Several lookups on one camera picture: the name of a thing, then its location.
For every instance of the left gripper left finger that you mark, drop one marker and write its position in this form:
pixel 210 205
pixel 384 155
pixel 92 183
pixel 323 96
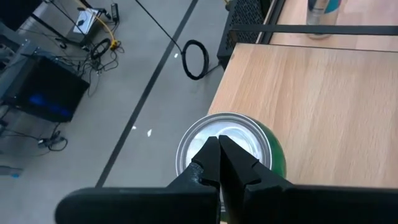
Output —
pixel 140 205

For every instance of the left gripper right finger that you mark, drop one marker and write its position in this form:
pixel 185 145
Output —
pixel 311 207

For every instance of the green Sprite can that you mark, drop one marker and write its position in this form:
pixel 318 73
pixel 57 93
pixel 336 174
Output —
pixel 236 127

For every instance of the blue silver Red Bull can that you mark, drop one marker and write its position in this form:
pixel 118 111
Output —
pixel 321 18

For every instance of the wooden shelf with black legs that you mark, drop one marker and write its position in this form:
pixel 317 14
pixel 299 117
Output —
pixel 311 102

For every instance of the black computer tower blue light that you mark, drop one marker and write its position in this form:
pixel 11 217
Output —
pixel 46 90

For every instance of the white box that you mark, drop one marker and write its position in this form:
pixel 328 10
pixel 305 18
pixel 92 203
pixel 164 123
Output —
pixel 84 21

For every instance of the black power brick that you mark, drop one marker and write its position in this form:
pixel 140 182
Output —
pixel 115 12

